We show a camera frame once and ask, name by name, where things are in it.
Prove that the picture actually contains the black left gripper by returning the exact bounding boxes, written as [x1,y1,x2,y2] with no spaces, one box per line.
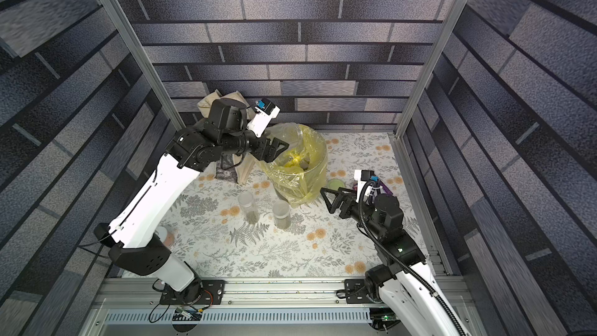
[220,120,292,162]

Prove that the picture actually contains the yellow plastic trash bag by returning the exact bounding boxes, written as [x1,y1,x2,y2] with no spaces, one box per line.
[260,123,328,208]

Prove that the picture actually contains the small clear bean jar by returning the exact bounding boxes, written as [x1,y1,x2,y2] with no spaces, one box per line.
[272,201,291,230]

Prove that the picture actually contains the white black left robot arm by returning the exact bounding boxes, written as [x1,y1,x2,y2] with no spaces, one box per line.
[94,98,289,306]

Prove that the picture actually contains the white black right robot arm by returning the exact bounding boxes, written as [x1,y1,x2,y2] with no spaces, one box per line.
[320,188,470,335]

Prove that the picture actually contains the beige printed tote bag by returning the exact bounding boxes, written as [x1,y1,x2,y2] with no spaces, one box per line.
[197,89,264,184]

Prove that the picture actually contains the purple packet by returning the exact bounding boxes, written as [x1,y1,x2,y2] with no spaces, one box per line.
[378,177,394,195]

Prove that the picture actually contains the green circuit board right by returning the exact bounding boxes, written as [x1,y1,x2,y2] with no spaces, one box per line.
[369,308,401,331]

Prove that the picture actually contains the green circuit board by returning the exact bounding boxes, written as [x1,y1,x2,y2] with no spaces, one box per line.
[369,308,401,331]
[173,307,202,322]

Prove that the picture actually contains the green circuit board left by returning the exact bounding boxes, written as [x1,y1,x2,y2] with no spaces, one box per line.
[173,307,202,322]

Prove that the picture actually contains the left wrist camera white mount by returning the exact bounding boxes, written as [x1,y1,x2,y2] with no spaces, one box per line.
[247,98,281,138]

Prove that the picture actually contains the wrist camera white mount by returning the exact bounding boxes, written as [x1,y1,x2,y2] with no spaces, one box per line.
[354,170,381,205]
[247,98,281,138]

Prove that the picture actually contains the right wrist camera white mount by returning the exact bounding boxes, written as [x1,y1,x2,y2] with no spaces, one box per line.
[354,170,381,205]

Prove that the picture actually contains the black corrugated cable conduit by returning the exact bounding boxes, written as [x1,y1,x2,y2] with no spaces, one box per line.
[356,179,467,336]

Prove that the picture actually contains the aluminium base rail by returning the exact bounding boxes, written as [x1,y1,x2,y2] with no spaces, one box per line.
[89,277,378,328]

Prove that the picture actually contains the aluminium frame post right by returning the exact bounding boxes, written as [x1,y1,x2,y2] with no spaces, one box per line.
[395,0,468,139]

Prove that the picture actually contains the aluminium frame post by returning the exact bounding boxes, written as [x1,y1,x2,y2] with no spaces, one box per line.
[99,0,184,130]
[395,0,468,139]

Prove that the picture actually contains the aluminium frame post left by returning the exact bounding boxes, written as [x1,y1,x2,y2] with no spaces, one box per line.
[99,0,184,130]

